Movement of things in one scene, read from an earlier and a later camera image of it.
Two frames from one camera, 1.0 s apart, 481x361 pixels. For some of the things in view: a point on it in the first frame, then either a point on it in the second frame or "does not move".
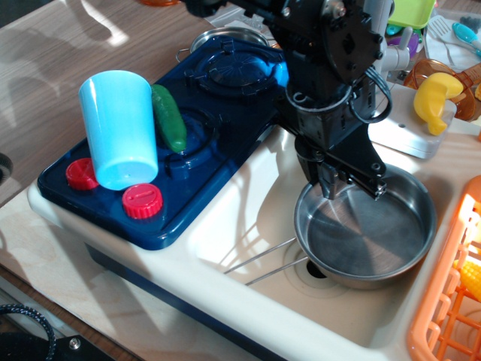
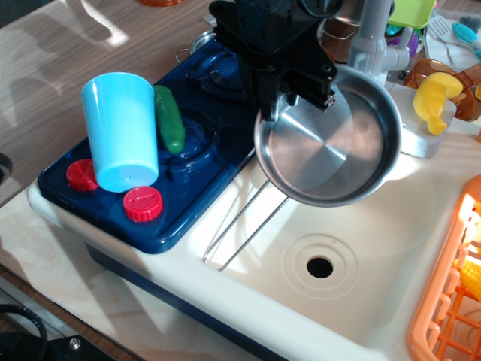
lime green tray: [412, 13] does not move
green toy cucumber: [169, 118] does not move
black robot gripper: [335, 141] → [279, 36]
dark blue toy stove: [227, 93] does not move
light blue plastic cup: [119, 114] does not move
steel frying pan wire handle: [265, 253] → [251, 235]
